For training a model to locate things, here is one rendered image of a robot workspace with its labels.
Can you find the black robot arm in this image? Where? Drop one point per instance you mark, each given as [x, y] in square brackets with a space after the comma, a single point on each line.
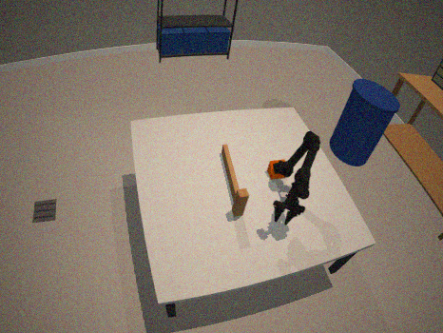
[300, 186]

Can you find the wooden post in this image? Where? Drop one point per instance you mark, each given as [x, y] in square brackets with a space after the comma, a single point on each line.
[240, 202]

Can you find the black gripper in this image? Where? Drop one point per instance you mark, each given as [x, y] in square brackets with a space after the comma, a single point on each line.
[280, 206]

